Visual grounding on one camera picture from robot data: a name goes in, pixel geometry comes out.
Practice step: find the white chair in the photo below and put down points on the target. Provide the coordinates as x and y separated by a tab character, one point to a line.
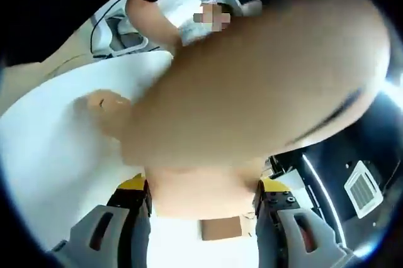
126	43

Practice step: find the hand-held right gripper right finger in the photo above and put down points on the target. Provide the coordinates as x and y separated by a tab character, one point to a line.
283	239

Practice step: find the ceiling air vent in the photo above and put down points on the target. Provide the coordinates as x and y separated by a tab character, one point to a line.
363	190

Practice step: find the pale pink item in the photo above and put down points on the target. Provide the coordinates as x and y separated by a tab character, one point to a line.
201	192

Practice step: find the brown paper box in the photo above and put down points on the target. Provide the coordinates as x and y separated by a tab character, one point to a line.
267	76

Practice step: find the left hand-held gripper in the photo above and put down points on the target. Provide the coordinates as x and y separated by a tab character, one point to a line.
196	35

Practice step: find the ceiling light strip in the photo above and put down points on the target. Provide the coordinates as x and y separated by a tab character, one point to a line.
327	198

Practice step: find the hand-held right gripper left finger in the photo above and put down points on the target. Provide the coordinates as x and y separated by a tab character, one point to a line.
126	236

